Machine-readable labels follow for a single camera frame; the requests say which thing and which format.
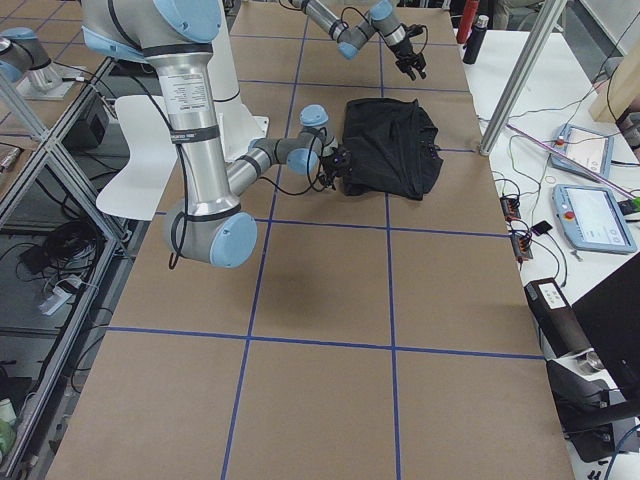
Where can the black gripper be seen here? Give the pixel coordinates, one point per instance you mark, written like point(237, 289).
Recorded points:
point(332, 166)
point(406, 54)

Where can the black graphic t-shirt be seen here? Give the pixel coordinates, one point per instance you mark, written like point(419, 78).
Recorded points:
point(392, 147)

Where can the black water bottle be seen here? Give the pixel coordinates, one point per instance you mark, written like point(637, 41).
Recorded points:
point(475, 40)

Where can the red water bottle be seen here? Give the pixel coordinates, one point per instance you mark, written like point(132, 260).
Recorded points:
point(466, 21)

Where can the far teach pendant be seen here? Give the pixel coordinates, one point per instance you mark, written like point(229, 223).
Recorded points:
point(589, 148)

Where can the teach pendant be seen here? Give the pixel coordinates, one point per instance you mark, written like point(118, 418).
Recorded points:
point(589, 148)
point(592, 220)

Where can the white plastic chair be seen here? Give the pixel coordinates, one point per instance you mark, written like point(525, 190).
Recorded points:
point(135, 192)

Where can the near teach pendant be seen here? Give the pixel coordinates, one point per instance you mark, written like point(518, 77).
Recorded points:
point(592, 220)

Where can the brown black box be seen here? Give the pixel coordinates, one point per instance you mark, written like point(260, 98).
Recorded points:
point(555, 317)

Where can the black monitor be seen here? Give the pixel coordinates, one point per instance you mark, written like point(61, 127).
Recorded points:
point(609, 316)

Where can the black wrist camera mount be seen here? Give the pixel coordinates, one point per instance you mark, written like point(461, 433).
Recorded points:
point(416, 30)

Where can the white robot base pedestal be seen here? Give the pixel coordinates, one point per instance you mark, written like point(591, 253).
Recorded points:
point(238, 126)

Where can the aluminium frame post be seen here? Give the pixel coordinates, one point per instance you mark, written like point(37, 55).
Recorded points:
point(524, 65)

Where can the aluminium frame rail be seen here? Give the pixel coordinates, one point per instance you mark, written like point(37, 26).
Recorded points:
point(44, 314)

